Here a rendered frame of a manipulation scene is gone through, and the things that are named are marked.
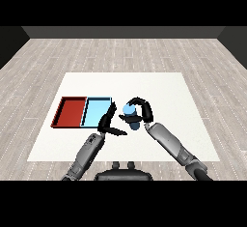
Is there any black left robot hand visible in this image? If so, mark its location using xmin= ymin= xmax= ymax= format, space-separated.
xmin=96 ymin=101 xmax=128 ymax=137

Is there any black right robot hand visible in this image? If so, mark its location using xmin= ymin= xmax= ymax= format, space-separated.
xmin=118 ymin=97 xmax=154 ymax=125

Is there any small blue can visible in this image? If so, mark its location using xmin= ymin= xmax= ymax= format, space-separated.
xmin=122 ymin=103 xmax=142 ymax=131

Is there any light blue shallow open box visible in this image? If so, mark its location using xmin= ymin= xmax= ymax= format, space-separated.
xmin=79 ymin=96 xmax=113 ymax=129

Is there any red shallow open box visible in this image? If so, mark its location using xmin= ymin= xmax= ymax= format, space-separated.
xmin=50 ymin=96 xmax=88 ymax=129

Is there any dark grey robot body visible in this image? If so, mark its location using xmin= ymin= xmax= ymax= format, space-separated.
xmin=94 ymin=161 xmax=154 ymax=182

